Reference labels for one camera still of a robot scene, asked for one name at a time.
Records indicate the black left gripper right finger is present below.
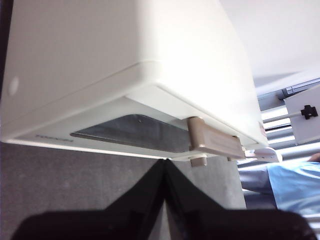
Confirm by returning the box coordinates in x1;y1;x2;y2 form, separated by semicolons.
164;158;319;240

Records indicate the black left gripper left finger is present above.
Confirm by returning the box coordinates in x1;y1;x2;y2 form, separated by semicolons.
16;159;166;240

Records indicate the cream Toshiba toaster oven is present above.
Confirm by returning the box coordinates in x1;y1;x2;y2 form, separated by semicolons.
0;0;270;161

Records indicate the person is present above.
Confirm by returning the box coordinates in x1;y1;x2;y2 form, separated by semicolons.
238;152;320;223

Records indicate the white panel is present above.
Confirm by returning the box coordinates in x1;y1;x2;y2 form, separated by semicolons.
284;84;320;146

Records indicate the black clamp knob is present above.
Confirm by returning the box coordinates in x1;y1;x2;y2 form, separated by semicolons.
300;104;319;120

